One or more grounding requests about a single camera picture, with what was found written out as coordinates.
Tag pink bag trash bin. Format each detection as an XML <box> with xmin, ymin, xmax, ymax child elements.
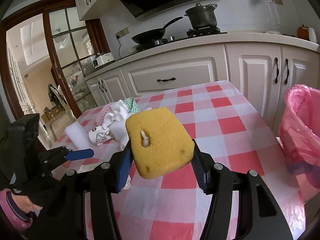
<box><xmin>278</xmin><ymin>85</ymin><xmax>319</xmax><ymax>202</ymax></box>

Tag black frying pan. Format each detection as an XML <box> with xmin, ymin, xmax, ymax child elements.
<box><xmin>131</xmin><ymin>16</ymin><xmax>183</xmax><ymax>46</ymax></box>

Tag red teapot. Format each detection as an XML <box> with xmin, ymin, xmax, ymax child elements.
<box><xmin>297</xmin><ymin>25</ymin><xmax>310</xmax><ymax>41</ymax></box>

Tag white small jar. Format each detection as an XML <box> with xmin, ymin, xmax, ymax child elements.
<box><xmin>308</xmin><ymin>27</ymin><xmax>317</xmax><ymax>43</ymax></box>

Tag red white checkered tablecloth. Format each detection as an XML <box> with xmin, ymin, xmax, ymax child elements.
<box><xmin>49</xmin><ymin>80</ymin><xmax>307</xmax><ymax>240</ymax></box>

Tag gas stove top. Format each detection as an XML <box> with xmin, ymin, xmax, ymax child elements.
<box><xmin>130</xmin><ymin>27</ymin><xmax>227</xmax><ymax>53</ymax></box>

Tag wooden glass door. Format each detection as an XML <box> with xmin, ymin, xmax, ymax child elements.
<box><xmin>0</xmin><ymin>0</ymin><xmax>111</xmax><ymax>131</ymax></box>

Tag white lower cabinets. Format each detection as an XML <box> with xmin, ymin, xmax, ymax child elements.
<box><xmin>86</xmin><ymin>33</ymin><xmax>319</xmax><ymax>133</ymax></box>

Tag yellow sponge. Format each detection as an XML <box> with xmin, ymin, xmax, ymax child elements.
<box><xmin>125</xmin><ymin>107</ymin><xmax>195</xmax><ymax>179</ymax></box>

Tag black stock pot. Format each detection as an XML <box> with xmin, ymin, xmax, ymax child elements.
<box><xmin>185</xmin><ymin>3</ymin><xmax>218</xmax><ymax>29</ymax></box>

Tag white paper towel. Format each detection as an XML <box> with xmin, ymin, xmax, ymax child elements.
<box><xmin>102</xmin><ymin>98</ymin><xmax>131</xmax><ymax>150</ymax></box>

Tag crumpled paper cup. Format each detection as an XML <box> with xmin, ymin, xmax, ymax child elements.
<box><xmin>88</xmin><ymin>126</ymin><xmax>114</xmax><ymax>146</ymax></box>

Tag person left hand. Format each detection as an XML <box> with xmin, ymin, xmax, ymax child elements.
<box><xmin>11</xmin><ymin>193</ymin><xmax>42</xmax><ymax>213</ymax></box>

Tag white small appliance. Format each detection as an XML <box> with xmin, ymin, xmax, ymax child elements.
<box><xmin>93</xmin><ymin>53</ymin><xmax>114</xmax><ymax>68</ymax></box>

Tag green white striped cloth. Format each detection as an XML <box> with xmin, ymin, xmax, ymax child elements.
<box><xmin>123</xmin><ymin>98</ymin><xmax>140</xmax><ymax>113</ymax></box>

